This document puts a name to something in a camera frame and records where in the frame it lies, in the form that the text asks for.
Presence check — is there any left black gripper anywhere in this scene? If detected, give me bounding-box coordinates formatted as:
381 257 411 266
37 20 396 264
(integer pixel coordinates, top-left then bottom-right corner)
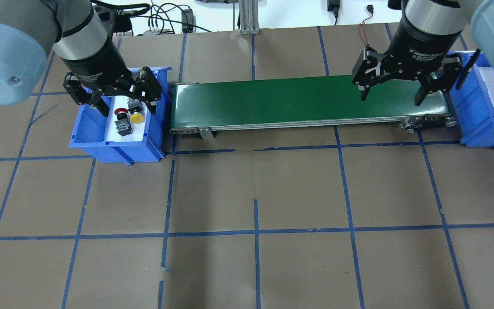
63 39 163 117

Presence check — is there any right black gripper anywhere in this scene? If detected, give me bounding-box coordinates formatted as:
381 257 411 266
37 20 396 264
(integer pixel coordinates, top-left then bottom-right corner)
352 20 463 107

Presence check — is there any yellow push button switch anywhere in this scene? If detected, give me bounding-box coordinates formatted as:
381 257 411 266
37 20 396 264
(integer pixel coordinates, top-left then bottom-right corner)
127 98 145 124

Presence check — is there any red push button switch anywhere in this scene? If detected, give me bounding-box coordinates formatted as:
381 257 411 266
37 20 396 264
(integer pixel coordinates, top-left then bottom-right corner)
114 108 132 136

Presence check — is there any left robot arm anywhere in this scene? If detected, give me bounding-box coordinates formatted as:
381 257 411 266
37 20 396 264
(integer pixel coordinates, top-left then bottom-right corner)
0 0 163 117

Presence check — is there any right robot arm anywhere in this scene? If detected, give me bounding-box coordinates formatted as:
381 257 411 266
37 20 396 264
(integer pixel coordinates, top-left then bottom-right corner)
352 0 494 106

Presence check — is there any white foam pad left bin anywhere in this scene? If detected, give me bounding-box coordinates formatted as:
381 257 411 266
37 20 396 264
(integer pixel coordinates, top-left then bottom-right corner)
104 96 149 142

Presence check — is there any left blue plastic bin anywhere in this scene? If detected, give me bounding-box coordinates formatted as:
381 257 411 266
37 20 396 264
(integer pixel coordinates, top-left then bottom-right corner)
69 67 172 166

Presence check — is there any blue plastic bin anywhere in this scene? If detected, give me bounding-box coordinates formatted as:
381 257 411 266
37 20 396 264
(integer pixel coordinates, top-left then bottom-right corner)
69 67 172 166
449 53 494 147

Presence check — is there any green conveyor belt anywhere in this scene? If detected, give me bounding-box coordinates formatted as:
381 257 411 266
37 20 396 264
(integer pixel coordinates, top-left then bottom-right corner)
170 76 454 137

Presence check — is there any right blue plastic bin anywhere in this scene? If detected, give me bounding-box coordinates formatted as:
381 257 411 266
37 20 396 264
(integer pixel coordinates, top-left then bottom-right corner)
449 53 494 147

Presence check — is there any black power adapter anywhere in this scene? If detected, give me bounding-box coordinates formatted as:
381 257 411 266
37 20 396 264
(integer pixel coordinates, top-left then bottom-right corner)
181 8 196 33

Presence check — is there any red black conveyor wire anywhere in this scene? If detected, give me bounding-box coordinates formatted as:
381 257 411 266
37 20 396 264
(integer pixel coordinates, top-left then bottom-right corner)
358 5 374 47

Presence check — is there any aluminium frame post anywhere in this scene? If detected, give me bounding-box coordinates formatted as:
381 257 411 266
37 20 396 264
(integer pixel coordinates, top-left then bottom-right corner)
238 0 261 35

